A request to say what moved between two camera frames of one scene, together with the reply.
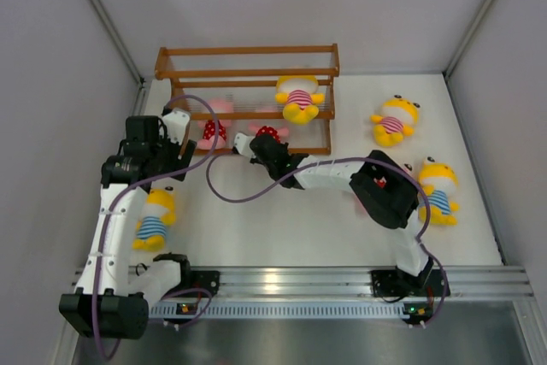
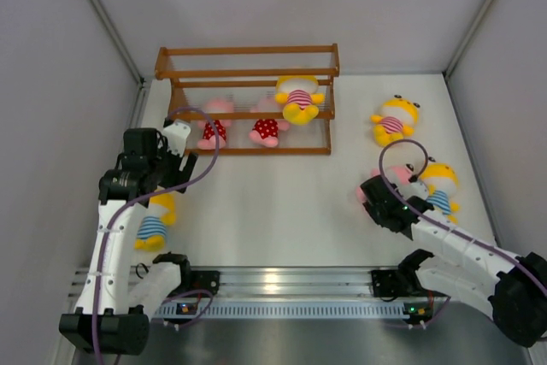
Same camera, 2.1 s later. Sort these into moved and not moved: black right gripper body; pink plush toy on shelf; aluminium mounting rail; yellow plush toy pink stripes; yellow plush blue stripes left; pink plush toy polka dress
Moved: pink plush toy polka dress; black right gripper body
Not moved: yellow plush blue stripes left; pink plush toy on shelf; yellow plush toy pink stripes; aluminium mounting rail
